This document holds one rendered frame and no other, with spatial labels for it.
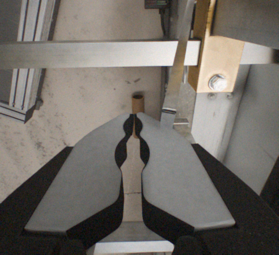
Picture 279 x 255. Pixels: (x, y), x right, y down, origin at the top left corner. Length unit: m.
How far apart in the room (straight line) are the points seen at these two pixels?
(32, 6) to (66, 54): 0.72
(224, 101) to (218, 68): 0.34
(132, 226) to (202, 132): 0.39
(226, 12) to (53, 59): 0.20
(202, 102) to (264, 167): 0.22
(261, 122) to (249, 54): 0.28
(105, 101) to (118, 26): 0.47
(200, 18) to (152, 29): 0.85
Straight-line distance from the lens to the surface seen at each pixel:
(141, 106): 1.14
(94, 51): 0.24
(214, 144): 0.66
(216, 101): 0.57
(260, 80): 0.54
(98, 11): 1.11
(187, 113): 0.46
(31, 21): 0.97
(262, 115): 0.53
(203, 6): 0.25
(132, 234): 0.31
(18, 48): 0.28
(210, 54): 0.24
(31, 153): 1.66
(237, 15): 0.19
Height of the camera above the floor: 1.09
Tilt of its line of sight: 61 degrees down
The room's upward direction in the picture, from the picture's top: 178 degrees clockwise
